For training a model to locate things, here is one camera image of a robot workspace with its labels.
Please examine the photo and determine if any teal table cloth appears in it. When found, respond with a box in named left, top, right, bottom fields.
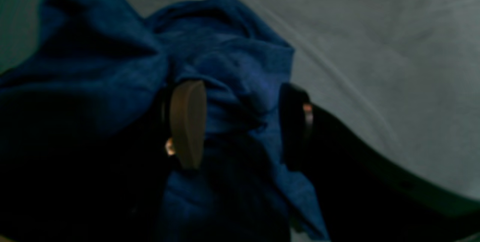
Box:
left=0, top=0, right=480, bottom=242

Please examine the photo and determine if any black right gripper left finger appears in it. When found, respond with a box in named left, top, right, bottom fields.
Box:
left=127, top=80, right=207, bottom=242

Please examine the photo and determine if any blue t-shirt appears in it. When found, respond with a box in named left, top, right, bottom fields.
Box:
left=1, top=0, right=330, bottom=242

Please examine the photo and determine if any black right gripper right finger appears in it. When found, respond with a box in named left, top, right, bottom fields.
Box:
left=279, top=83, right=480, bottom=242

